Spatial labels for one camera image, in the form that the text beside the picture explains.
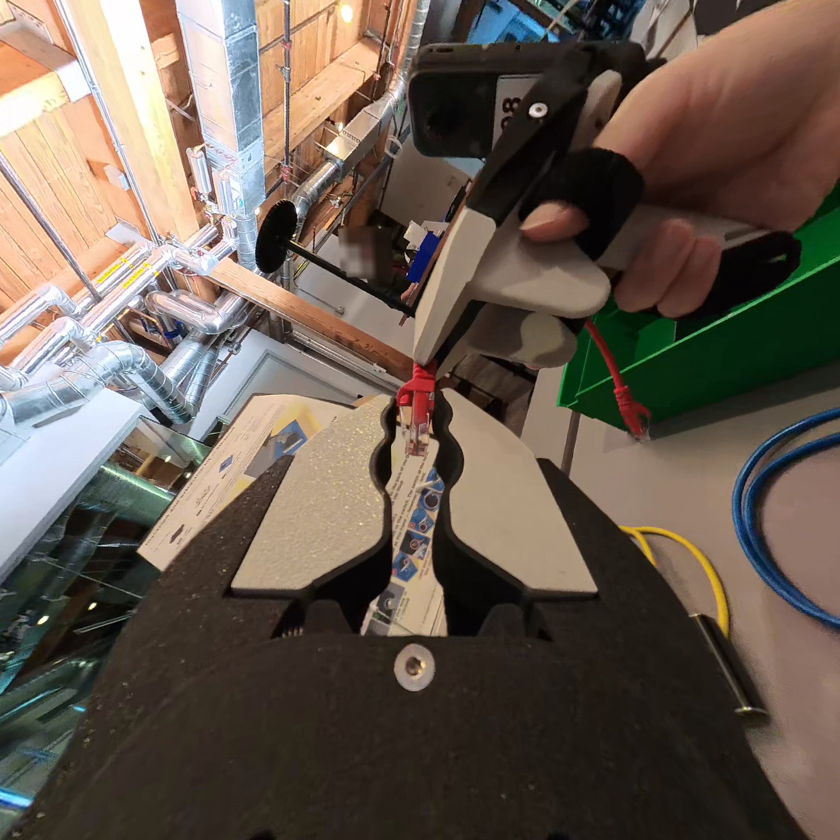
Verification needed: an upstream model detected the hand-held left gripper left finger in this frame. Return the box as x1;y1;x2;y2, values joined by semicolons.
230;395;399;602

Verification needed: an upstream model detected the blue storage bin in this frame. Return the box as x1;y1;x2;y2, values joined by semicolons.
407;230;442;284

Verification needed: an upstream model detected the person's right hand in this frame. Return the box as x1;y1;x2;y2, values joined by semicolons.
521;0;840;319

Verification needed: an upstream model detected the instruction sheet on board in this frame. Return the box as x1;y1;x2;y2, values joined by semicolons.
136;392;450;639

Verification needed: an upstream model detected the silver insulated pipe bundle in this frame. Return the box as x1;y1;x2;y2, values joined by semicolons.
0;220;247;371

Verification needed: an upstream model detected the long rectangular metal duct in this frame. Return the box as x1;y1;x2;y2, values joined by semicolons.
176;0;266;271

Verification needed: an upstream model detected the black pole stand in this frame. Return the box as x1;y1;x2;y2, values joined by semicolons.
255;199;416;317

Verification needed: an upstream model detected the round spiral metal duct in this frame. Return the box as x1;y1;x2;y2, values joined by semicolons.
0;340;221;427
290;59;431;227

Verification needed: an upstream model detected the yellow ethernet cable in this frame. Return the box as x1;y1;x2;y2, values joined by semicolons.
619;525;731;637

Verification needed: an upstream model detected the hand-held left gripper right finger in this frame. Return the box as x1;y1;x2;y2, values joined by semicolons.
432;387;600;601

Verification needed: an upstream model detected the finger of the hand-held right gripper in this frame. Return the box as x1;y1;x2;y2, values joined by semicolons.
436;304;586;378
412;205;613;366

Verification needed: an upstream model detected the red ethernet cable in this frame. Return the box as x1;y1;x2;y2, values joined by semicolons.
395;319;652;458

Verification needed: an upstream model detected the green plastic bin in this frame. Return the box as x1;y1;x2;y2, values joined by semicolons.
556;209;840;424

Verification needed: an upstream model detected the blue ethernet cable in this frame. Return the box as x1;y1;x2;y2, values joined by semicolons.
730;407;840;632

